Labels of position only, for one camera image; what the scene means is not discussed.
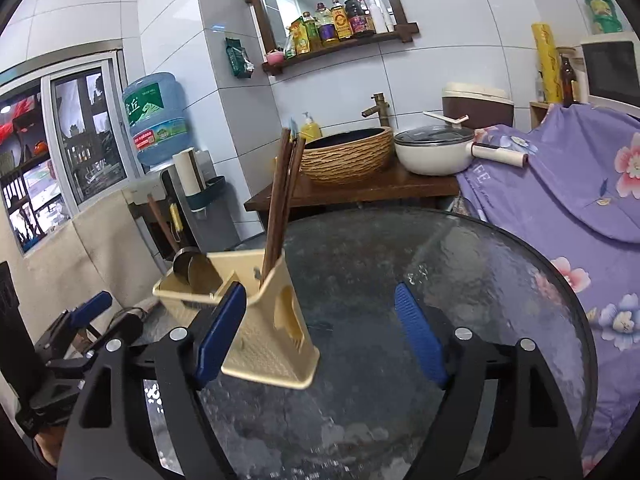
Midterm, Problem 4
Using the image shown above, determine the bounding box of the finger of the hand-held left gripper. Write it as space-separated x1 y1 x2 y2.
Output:
35 290 114 362
87 310 144 357

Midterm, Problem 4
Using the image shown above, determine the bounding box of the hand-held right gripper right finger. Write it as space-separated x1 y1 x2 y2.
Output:
394 282 585 480

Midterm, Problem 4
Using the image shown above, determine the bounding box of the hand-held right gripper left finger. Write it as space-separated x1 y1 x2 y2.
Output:
57 281 247 480

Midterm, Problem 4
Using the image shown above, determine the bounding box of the cream perforated utensil holder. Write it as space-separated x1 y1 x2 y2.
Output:
152 249 321 391

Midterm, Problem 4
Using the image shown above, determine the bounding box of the ladle with wooden handle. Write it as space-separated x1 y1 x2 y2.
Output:
146 194 201 291

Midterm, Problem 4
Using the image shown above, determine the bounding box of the brown wooden chopstick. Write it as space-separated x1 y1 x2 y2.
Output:
270 136 307 276
262 128 291 276
266 131 297 277

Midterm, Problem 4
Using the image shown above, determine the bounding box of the beige cardboard panel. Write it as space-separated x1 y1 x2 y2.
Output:
22 190 173 361

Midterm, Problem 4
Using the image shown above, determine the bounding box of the white water dispenser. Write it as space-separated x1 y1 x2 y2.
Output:
125 147 242 261

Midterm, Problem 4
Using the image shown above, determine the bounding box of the teal towel holder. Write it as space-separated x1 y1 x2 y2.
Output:
180 176 227 211

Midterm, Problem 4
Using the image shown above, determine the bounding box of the dark wooden counter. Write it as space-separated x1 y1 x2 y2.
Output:
244 162 461 213

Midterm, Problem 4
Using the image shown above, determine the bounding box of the sliding glass window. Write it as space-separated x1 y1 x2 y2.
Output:
0 50 132 256

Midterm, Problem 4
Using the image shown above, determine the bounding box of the paper towel roll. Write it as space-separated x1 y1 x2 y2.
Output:
172 147 206 196

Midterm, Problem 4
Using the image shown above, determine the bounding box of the white electric pot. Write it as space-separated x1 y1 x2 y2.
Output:
394 112 530 177

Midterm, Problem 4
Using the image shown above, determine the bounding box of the woven pattern sink basin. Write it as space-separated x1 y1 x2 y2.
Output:
299 126 395 184

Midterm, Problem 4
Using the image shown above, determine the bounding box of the blue water bottle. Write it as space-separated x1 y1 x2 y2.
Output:
122 72 192 168

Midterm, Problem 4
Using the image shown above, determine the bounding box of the purple floral cloth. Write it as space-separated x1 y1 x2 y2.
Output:
450 102 640 476

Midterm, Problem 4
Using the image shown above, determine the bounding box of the brass faucet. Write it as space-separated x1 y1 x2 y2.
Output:
361 92 392 128

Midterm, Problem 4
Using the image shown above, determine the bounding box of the brown white rice cooker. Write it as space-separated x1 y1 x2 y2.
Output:
441 82 516 131

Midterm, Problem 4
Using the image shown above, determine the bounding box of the small wooden box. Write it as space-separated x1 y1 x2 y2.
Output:
529 101 552 131

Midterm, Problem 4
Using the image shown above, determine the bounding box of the brown glass bottle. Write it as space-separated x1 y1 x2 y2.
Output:
561 55 579 107

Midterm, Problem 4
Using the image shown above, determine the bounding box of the yellow wrap roll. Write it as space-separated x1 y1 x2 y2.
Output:
531 22 564 106

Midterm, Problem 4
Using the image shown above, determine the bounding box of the yellow green seasoning packet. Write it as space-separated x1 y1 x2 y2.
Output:
288 16 311 57

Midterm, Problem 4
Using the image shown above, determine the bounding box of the green condiment bottle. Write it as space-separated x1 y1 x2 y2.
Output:
301 11 321 54

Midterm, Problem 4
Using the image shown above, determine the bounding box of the white plastic bottle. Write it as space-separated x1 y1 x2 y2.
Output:
370 0 397 35

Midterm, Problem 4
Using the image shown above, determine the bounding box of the purple label sauce bottle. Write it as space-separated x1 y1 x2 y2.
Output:
315 2 339 47

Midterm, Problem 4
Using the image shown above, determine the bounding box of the yellow label oil bottle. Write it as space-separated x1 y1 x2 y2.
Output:
330 0 354 42

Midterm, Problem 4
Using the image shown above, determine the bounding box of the dark soy sauce bottle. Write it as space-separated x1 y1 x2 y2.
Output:
344 0 376 38

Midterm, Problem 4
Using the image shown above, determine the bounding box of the white microwave oven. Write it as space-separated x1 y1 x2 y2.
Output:
580 32 640 112

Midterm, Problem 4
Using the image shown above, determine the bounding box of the stack of green cups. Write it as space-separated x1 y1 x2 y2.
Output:
575 0 626 36

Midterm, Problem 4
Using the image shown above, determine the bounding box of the wooden framed wall shelf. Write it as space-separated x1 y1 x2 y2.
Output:
244 0 420 77

